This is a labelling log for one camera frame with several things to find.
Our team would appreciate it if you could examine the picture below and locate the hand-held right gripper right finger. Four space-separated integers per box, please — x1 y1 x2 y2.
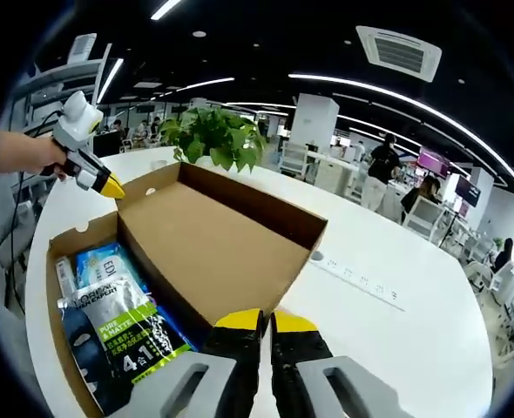
269 309 411 418

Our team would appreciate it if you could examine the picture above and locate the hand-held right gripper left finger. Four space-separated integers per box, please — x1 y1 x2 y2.
121 307 266 418

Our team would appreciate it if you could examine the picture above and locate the blue wet wipes soft item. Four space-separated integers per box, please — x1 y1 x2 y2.
74 243 130 288

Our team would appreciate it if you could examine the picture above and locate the brown cardboard shoe box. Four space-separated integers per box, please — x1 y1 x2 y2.
45 161 329 418

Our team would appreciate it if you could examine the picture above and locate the person's left hand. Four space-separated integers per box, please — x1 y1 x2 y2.
30 135 70 183

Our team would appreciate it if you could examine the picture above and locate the grey metal shelf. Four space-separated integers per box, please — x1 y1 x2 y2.
21 43 112 131

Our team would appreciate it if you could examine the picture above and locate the white spray bottle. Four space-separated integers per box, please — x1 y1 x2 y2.
55 256 80 301

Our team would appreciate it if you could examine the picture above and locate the white desk power strip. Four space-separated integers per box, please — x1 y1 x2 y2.
308 250 409 313

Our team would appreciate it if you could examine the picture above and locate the green potted plant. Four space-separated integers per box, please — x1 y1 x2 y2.
157 106 267 174

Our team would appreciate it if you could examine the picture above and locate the straight ceiling light strip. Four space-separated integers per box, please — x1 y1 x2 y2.
150 0 182 21

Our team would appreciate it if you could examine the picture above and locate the grey mesh office chair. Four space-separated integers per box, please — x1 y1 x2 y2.
0 173 84 418

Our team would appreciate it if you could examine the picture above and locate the white office chair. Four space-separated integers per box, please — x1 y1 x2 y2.
402 195 445 243
487 260 514 301

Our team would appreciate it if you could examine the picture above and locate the dark display screen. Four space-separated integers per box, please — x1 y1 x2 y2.
455 173 483 206

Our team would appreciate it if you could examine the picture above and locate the pink display screen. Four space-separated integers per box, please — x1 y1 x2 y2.
417 146 452 178

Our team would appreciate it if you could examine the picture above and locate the long curved ceiling light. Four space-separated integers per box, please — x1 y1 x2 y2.
287 72 514 197

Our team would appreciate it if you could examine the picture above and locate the ceiling air conditioner vent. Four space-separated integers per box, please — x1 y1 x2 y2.
355 24 443 83

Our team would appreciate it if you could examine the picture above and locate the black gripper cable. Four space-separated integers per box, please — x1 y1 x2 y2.
3 111 64 314

